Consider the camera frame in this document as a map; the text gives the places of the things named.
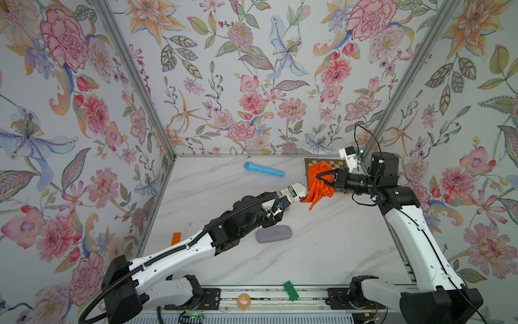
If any small orange block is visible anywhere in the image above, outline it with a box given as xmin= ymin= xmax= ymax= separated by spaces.
xmin=171 ymin=232 xmax=182 ymax=246

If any blue cylindrical case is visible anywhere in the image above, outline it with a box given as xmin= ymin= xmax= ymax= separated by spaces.
xmin=244 ymin=161 xmax=285 ymax=177

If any orange fluffy cloth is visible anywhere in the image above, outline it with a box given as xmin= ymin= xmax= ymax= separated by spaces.
xmin=301 ymin=161 xmax=335 ymax=211

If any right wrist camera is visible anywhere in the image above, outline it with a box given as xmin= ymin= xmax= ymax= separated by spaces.
xmin=339 ymin=146 xmax=360 ymax=170

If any wooden chessboard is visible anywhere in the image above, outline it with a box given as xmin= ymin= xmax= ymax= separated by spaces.
xmin=304 ymin=157 xmax=347 ymax=190

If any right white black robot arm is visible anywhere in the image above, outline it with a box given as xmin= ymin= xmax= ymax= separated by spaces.
xmin=314 ymin=152 xmax=484 ymax=323

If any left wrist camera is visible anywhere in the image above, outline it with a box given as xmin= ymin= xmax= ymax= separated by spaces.
xmin=270 ymin=196 xmax=291 ymax=216

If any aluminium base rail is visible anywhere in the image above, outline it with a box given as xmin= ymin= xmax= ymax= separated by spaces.
xmin=144 ymin=285 xmax=389 ymax=314

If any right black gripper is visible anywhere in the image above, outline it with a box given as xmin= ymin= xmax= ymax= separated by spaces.
xmin=318 ymin=171 xmax=380 ymax=199

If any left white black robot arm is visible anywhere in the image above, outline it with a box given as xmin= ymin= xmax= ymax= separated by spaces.
xmin=99 ymin=190 xmax=301 ymax=323

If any green plastic block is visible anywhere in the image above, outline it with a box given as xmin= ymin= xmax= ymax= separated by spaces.
xmin=283 ymin=281 xmax=299 ymax=301

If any purple eyeglass case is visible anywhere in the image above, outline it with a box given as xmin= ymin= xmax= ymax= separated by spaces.
xmin=256 ymin=225 xmax=293 ymax=244

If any orange tape roll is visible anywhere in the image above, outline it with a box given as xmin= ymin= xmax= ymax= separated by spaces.
xmin=237 ymin=294 xmax=251 ymax=311

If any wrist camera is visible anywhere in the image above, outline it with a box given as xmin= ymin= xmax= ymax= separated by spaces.
xmin=270 ymin=196 xmax=291 ymax=216
xmin=339 ymin=146 xmax=360 ymax=170

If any black corrugated cable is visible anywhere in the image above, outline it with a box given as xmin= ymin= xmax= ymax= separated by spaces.
xmin=77 ymin=194 xmax=280 ymax=324

